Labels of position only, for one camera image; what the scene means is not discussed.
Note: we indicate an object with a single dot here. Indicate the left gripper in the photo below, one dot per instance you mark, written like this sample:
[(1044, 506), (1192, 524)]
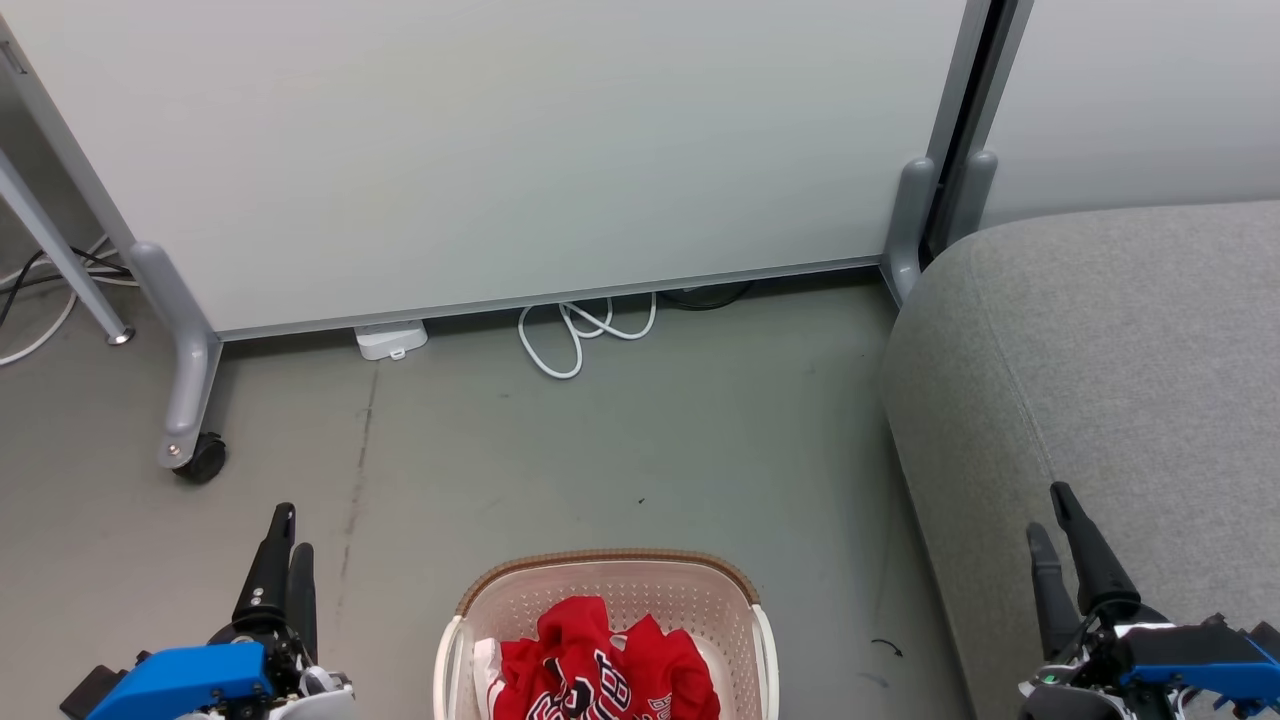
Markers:
[(300, 685)]

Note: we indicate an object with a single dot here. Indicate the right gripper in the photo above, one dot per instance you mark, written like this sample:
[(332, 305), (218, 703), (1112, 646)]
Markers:
[(1085, 670)]

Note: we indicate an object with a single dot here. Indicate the white garment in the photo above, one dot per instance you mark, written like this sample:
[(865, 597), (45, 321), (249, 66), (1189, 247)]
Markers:
[(485, 668)]

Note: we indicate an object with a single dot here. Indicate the red jersey with white stripes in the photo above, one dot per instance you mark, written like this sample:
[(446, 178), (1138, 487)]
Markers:
[(570, 635)]

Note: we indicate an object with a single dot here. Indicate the grey fabric sofa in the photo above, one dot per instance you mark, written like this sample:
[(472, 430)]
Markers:
[(1100, 380)]

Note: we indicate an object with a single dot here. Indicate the black caster wheel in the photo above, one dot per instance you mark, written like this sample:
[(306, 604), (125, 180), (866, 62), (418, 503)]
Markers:
[(205, 460)]

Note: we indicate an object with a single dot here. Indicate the grey partition leg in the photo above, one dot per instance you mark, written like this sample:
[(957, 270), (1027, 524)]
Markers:
[(185, 340), (972, 195), (908, 230)]

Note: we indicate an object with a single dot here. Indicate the white power adapter box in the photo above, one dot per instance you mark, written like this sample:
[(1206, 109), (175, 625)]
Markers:
[(392, 339)]

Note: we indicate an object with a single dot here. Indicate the white plastic laundry basket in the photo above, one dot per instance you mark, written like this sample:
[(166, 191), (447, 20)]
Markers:
[(640, 590)]

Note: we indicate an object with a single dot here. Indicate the grey metal table leg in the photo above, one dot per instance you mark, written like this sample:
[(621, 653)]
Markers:
[(55, 250)]

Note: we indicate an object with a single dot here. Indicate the narrow white partition panel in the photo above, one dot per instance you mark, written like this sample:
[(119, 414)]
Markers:
[(1140, 100)]

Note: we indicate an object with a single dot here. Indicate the large white partition panel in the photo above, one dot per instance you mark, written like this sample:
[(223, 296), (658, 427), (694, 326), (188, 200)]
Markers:
[(500, 150)]

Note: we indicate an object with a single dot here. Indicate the left wrist camera blue mount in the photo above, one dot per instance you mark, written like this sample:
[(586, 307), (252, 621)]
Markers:
[(175, 685)]

